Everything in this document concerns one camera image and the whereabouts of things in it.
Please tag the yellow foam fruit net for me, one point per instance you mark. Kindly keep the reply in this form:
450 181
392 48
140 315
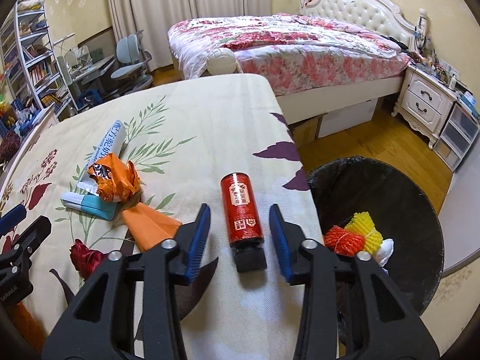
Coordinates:
363 225

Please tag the black trash bin with liner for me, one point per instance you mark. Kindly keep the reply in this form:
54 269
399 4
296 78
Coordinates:
399 209

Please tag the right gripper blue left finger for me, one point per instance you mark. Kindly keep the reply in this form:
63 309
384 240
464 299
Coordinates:
194 237

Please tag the white bedside nightstand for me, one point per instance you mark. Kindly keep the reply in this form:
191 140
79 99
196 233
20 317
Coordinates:
424 103

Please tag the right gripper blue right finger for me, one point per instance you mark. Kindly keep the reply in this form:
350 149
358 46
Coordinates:
283 237

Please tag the red cylindrical bottle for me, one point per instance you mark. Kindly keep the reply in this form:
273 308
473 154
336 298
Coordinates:
245 235

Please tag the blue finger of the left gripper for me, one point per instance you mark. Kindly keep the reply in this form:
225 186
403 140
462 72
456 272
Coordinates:
12 218
32 237

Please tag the teal white small box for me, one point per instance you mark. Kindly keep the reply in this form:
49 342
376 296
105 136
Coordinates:
89 204

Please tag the orange wrapper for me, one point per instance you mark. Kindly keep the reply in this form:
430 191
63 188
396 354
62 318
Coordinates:
148 226
116 181

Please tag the study desk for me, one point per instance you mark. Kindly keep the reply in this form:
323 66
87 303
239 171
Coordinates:
88 74

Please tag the red foam fruit net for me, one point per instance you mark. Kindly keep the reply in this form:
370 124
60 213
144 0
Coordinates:
342 242

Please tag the light blue desk chair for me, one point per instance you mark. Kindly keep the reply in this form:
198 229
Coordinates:
133 58

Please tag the white plastic bag ball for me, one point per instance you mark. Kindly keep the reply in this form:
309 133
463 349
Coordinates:
384 252

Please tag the bed with floral quilt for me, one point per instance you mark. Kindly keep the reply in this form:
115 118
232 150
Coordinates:
313 65

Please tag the white tufted headboard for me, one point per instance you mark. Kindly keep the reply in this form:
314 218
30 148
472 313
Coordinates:
379 16

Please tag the floral pattern tablecloth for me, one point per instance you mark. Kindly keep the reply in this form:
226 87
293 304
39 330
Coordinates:
182 138

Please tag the white box under bed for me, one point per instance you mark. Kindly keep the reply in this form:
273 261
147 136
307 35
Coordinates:
347 117

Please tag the plastic drawer storage unit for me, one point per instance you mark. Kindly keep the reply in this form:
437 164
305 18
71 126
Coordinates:
457 136

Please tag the milk powder sachet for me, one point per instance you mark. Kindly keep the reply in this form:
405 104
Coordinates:
112 142

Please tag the white bookshelf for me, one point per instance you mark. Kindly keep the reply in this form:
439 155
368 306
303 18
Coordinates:
32 70

